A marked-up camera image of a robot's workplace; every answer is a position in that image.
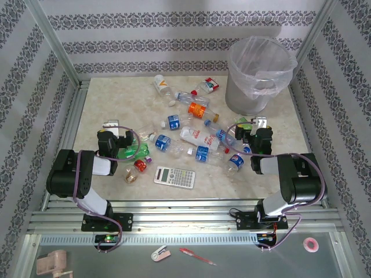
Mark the small round bottle red label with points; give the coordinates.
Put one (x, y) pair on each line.
(140, 165)

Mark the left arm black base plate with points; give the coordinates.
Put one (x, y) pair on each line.
(124, 221)

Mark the clear unlabelled plastic bottle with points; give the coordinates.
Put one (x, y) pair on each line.
(145, 131)

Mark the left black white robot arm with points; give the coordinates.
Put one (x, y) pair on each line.
(69, 173)

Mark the white pink clip device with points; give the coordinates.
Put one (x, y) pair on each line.
(160, 253)

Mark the green plastic bottle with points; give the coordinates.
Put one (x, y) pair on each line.
(136, 151)

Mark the clear bottle red white label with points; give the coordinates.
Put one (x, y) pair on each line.
(210, 84)

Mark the white bottle orange V label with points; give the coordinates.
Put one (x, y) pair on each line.
(160, 82)

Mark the clear bottle blue cap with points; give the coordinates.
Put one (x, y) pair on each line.
(221, 134)

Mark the aluminium rail across frame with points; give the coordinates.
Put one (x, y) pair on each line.
(188, 215)

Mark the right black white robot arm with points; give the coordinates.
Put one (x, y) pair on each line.
(304, 185)

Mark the aluminium side rail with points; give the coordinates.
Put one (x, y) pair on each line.
(77, 116)
(306, 130)

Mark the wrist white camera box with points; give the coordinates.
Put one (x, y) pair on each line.
(262, 121)
(111, 125)

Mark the white scientific calculator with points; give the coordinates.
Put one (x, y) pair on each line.
(174, 177)

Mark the red pen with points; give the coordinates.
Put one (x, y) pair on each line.
(197, 256)

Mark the orange label bottle brown cap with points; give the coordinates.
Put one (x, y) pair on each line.
(197, 110)

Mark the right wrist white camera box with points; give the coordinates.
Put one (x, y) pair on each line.
(262, 121)

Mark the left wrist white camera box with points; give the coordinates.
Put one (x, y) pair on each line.
(111, 125)

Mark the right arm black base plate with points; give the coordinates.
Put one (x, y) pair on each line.
(246, 223)

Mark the clear bottle Pepsi label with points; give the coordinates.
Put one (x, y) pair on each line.
(236, 161)

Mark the pink plastic holder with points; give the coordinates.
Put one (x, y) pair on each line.
(50, 262)

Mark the aluminium corner post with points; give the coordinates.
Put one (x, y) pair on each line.
(317, 29)
(52, 40)

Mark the pink tape roll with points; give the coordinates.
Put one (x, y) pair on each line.
(307, 245)

